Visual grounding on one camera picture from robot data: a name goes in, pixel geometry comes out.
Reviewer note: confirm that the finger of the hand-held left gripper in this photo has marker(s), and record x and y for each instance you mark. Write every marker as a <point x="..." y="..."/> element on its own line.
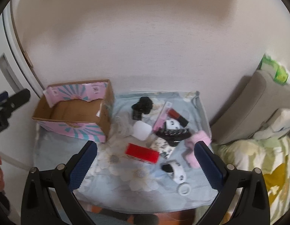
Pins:
<point x="0" y="97"/>
<point x="19" y="98"/>

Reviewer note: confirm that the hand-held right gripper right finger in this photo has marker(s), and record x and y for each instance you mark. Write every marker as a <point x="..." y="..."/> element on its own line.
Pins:
<point x="207" y="164"/>

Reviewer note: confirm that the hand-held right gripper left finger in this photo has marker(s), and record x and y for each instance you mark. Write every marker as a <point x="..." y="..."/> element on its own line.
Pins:
<point x="85" y="161"/>

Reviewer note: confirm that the white tape roll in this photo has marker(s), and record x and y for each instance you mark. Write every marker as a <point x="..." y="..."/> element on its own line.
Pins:
<point x="183" y="189"/>

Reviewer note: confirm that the pink striped cardboard box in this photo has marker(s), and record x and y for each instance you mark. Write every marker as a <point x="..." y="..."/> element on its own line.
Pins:
<point x="72" y="129"/>

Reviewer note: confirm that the large black hair claw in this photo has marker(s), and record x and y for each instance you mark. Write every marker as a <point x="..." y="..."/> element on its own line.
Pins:
<point x="173" y="136"/>

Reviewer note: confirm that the red and black lipstick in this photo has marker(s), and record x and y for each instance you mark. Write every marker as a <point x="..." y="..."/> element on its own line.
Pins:
<point x="177" y="117"/>

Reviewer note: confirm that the red rectangular box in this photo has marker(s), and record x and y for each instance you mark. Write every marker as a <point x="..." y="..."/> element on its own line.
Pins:
<point x="142" y="153"/>

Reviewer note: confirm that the green floral blanket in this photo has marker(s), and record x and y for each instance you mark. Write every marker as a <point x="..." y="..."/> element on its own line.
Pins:
<point x="253" y="168"/>

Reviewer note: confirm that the floral blue tablecloth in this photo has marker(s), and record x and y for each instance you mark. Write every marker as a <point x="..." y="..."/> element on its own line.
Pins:
<point x="126" y="187"/>

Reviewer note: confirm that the clear plastic wrapper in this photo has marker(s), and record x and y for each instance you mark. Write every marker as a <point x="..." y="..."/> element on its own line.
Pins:
<point x="122" y="126"/>

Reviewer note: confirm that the white square case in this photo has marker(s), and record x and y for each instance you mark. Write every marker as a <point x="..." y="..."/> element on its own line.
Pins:
<point x="141" y="131"/>

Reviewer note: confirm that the pink comb packet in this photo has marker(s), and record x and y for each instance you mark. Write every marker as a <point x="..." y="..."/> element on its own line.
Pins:
<point x="162" y="117"/>

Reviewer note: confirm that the white tissue box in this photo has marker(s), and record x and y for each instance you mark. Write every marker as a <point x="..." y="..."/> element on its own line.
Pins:
<point x="282" y="119"/>

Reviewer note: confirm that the green tissue packet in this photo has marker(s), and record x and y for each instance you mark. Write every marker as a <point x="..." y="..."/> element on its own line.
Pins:
<point x="276" y="71"/>

